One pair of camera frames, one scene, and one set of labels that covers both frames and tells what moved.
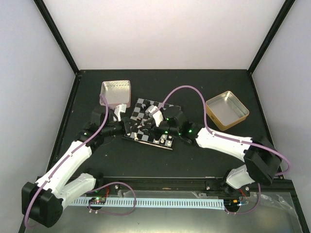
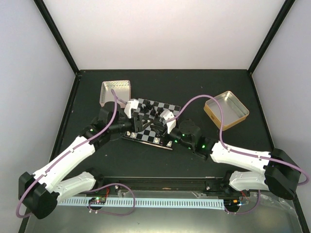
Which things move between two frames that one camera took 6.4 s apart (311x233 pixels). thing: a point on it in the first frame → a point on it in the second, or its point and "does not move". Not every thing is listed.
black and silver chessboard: (151, 114) does not move
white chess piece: (156, 141) does not move
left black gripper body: (126, 129) → (137, 126)
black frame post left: (53, 26) does not move
